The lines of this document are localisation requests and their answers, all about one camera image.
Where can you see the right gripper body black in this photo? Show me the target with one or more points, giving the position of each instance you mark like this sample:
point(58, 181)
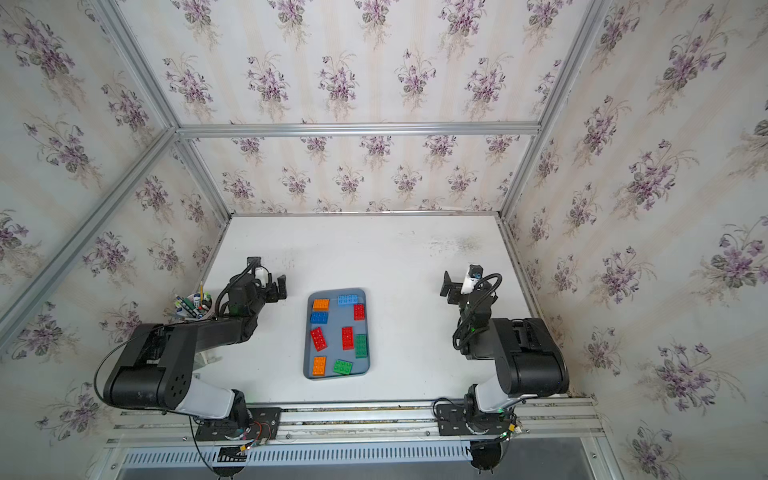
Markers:
point(457, 297)

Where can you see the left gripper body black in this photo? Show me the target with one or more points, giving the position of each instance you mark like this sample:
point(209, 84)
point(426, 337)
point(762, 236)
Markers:
point(271, 297)

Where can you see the orange lego brick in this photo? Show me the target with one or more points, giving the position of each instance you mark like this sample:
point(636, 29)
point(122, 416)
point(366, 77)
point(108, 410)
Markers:
point(318, 366)
point(321, 305)

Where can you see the long red lego brick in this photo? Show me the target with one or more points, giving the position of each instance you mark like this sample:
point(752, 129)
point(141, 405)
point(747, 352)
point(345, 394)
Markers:
point(318, 339)

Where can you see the blue-grey plastic tray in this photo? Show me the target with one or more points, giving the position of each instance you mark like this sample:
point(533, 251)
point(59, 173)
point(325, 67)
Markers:
point(339, 317)

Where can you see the dark blue small lego brick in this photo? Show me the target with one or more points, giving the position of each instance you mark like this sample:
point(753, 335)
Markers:
point(319, 317)

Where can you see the green lego brick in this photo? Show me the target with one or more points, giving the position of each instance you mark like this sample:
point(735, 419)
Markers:
point(361, 346)
point(342, 367)

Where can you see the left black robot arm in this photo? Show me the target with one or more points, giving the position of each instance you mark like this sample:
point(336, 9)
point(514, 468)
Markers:
point(155, 367)

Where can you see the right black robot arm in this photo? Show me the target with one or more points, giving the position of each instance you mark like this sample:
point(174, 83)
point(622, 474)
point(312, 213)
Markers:
point(528, 362)

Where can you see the light blue lego brick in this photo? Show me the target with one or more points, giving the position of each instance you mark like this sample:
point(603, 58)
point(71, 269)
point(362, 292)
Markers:
point(347, 299)

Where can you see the small red lego brick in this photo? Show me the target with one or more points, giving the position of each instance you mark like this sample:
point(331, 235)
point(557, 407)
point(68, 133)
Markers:
point(359, 312)

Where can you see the pen cup with pens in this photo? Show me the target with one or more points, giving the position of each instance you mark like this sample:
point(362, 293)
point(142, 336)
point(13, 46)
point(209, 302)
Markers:
point(198, 305)

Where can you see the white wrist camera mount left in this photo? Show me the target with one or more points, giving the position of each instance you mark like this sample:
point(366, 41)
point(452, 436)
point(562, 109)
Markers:
point(262, 274)

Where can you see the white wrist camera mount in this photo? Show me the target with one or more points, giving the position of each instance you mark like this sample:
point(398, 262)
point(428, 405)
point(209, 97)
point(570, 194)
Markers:
point(262, 274)
point(473, 276)

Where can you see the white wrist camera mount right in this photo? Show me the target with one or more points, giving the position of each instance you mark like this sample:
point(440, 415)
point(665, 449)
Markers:
point(473, 276)

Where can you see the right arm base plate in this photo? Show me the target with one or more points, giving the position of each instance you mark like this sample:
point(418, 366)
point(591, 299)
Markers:
point(457, 419)

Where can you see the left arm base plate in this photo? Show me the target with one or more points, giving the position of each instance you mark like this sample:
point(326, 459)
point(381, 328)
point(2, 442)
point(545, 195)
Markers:
point(261, 425)

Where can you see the white slotted cable duct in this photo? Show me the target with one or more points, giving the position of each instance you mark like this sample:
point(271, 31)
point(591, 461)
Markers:
point(297, 455)

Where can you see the aluminium rail frame front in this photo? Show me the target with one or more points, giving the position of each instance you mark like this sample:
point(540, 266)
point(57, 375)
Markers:
point(370, 422)

